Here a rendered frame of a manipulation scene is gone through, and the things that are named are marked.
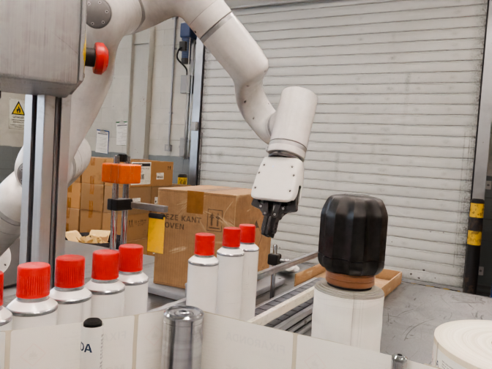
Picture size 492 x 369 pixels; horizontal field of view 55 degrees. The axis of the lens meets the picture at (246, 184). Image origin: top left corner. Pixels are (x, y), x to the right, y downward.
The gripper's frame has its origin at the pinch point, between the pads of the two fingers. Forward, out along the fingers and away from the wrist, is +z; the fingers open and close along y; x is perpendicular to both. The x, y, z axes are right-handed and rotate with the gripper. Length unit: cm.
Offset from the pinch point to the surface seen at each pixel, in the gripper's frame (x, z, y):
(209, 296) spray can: -20.6, 16.9, 2.9
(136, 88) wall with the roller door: 316, -221, -401
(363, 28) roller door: 307, -276, -107
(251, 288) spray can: -4.6, 13.5, 1.6
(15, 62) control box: -61, -2, -3
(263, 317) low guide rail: -2.4, 18.2, 4.5
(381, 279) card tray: 78, -3, 6
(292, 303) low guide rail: 10.1, 13.9, 4.4
